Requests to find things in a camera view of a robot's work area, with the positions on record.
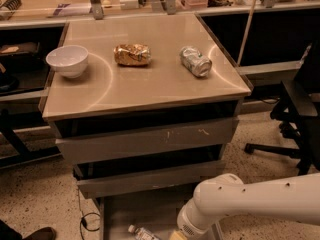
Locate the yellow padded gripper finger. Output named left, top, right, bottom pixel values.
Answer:
left=169, top=231, right=187, bottom=240

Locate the clear blue plastic bottle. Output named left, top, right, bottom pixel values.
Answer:
left=128, top=225, right=161, bottom=240

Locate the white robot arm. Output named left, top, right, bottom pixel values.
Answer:
left=169, top=173, right=320, bottom=240

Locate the bottom open grey drawer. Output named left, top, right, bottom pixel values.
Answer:
left=98, top=181, right=225, bottom=240

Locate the grey drawer cabinet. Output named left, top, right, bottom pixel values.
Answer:
left=38, top=12, right=254, bottom=240

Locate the middle grey drawer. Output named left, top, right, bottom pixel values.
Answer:
left=77, top=160, right=226, bottom=198

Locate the top grey drawer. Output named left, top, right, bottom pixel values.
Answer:
left=56, top=117, right=238, bottom=164

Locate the dark shoe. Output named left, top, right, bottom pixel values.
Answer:
left=23, top=227, right=56, bottom=240

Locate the black office chair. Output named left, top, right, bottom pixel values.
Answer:
left=244, top=41, right=320, bottom=175

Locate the crushed silver green can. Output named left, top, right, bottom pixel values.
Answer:
left=179, top=46, right=212, bottom=78

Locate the crumpled gold snack bag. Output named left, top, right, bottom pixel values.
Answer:
left=113, top=44, right=151, bottom=66

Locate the white ceramic bowl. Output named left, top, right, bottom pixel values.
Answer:
left=46, top=45, right=89, bottom=78

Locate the white pole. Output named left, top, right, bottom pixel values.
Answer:
left=237, top=0, right=257, bottom=66

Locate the black left side table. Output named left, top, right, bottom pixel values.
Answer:
left=0, top=23, right=65, bottom=169

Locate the purple white paper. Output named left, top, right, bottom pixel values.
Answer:
left=53, top=3, right=92, bottom=17

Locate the black coil spring tool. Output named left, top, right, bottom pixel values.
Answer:
left=0, top=0, right=22, bottom=21

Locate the black floor cable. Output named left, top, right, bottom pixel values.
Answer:
left=77, top=187, right=101, bottom=240

